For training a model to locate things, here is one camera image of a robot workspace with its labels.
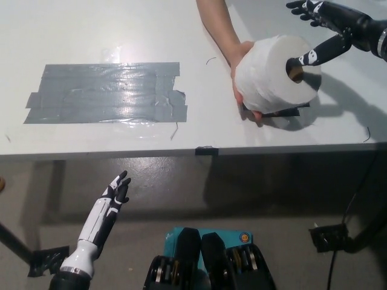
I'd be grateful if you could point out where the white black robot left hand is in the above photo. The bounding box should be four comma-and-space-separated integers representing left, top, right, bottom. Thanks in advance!
59, 170, 132, 277

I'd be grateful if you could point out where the person's bare hand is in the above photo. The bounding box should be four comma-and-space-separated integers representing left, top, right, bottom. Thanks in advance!
230, 40, 264, 128

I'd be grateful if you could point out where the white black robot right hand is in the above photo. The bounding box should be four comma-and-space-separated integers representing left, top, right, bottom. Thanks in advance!
285, 0, 383, 66

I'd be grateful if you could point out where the white toilet paper roll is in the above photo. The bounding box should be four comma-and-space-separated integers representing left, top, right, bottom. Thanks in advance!
234, 34, 323, 112

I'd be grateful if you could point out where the black ribbed robot body block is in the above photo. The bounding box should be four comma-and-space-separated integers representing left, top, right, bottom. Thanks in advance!
144, 228, 210, 290
200, 233, 276, 290

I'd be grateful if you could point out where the teal robot body top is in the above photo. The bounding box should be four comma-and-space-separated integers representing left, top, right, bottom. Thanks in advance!
164, 227, 253, 270

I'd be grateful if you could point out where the black tape square patch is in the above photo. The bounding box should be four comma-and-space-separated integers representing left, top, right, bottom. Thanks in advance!
241, 101, 311, 118

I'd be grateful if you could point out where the black diagonal table strut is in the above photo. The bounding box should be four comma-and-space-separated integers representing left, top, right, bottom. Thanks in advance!
0, 222, 33, 268

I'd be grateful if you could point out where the grey duct tape patch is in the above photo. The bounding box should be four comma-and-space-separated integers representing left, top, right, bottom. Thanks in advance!
23, 62, 189, 125

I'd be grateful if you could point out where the thin black cable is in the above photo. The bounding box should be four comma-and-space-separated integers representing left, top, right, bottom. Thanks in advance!
342, 149, 379, 226

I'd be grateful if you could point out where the thick black cable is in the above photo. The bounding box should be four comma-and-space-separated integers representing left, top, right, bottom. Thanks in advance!
326, 250, 337, 290

